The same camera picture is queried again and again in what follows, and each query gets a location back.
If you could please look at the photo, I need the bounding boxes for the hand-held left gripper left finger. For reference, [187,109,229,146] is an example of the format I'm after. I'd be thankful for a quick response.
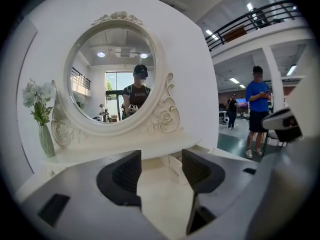
[96,149,143,207]

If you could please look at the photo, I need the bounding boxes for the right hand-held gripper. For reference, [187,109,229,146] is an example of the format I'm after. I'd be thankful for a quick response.
[261,77,320,143]

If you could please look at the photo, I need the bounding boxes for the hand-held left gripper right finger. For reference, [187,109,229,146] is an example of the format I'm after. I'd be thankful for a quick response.
[181,148,226,194]

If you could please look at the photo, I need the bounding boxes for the cream vanity dressing table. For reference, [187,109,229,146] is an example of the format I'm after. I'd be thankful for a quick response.
[14,10,258,202]

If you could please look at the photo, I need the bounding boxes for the white chair black legs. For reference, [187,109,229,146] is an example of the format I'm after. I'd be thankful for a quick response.
[262,128,282,151]

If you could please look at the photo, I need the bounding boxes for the green vase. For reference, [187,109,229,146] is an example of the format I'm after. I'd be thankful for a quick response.
[38,123,56,159]

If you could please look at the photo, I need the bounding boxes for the wooden crate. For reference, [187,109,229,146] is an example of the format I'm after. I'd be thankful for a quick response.
[223,25,248,44]

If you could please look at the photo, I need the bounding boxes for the oval cream framed mirror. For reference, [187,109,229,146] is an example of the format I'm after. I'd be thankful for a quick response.
[49,10,181,147]

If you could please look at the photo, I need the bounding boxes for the black mezzanine railing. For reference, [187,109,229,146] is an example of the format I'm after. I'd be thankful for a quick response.
[204,0,305,52]

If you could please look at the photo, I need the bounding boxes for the white flower bouquet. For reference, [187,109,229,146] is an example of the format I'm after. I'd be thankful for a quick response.
[21,78,57,127]

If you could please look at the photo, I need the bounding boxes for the wall screen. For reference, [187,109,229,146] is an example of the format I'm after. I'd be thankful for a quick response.
[236,97,251,108]

